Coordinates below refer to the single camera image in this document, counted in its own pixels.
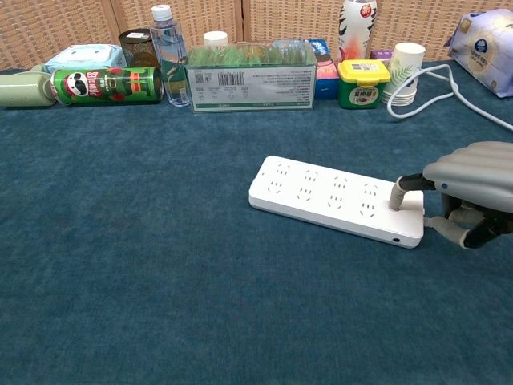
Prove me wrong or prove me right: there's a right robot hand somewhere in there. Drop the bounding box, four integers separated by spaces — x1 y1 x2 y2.
390 141 513 250

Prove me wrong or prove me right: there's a white power strip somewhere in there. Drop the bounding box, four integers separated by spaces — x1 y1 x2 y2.
248 155 426 249

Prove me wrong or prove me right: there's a green Pringles can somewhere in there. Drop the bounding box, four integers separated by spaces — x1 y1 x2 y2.
50 66 166 107

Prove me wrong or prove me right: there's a wet wipes pack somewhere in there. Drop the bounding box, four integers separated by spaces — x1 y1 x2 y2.
42 43 128 75

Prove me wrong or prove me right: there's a woven rattan screen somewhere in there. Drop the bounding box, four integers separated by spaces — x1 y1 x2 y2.
0 0 513 71

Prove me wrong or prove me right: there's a clear green-printed plastic box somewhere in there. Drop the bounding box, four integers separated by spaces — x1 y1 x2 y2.
184 40 318 114

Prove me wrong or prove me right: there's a teal table cloth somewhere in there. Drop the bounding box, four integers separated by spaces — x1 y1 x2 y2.
0 59 513 385

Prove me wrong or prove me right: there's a white tissue pack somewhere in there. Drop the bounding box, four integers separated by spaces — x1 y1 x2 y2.
446 8 513 99

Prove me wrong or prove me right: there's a white drink bottle red print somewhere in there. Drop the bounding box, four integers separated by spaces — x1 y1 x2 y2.
337 0 379 63

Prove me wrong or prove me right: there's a white power cable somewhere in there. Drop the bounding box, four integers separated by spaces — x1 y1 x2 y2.
386 63 513 230

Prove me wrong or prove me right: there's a black mesh pen holder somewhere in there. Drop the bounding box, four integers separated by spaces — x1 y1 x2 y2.
118 28 161 69

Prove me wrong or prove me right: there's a blue and pink carton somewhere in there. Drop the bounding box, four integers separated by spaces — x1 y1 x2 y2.
304 38 341 101

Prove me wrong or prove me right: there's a green tub with yellow lid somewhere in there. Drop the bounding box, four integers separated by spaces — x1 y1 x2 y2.
337 59 392 110

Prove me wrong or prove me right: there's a pale green bottle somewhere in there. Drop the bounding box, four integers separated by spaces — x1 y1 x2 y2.
0 63 58 108

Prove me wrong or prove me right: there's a stack of paper cups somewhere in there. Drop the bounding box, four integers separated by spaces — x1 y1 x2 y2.
380 42 426 107

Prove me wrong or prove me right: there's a clear water bottle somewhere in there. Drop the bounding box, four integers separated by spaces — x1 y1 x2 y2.
149 4 192 107

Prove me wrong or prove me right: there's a white cup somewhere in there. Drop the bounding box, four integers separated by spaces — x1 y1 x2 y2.
202 30 229 48

